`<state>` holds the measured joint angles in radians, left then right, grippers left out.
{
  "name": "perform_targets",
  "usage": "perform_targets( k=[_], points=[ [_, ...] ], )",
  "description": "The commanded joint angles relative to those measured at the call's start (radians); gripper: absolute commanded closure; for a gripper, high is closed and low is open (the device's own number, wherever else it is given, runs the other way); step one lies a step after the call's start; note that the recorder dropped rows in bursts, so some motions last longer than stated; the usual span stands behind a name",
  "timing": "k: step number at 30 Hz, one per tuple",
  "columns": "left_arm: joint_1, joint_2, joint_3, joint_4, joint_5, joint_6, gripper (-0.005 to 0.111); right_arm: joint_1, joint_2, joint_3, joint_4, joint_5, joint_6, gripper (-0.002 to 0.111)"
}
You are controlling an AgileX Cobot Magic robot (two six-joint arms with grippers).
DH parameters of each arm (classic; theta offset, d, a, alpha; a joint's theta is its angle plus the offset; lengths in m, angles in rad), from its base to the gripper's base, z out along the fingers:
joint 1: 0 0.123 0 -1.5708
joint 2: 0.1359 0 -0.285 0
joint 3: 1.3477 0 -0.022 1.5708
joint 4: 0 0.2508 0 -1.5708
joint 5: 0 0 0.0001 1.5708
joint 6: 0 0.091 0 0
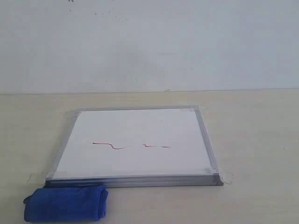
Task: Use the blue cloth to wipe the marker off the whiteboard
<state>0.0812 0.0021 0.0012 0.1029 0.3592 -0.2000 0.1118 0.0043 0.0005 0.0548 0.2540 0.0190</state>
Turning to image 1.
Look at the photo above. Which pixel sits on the blue cloth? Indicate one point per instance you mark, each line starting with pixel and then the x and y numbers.
pixel 72 204

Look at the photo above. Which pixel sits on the white whiteboard aluminium frame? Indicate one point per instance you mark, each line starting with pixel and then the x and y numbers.
pixel 135 147

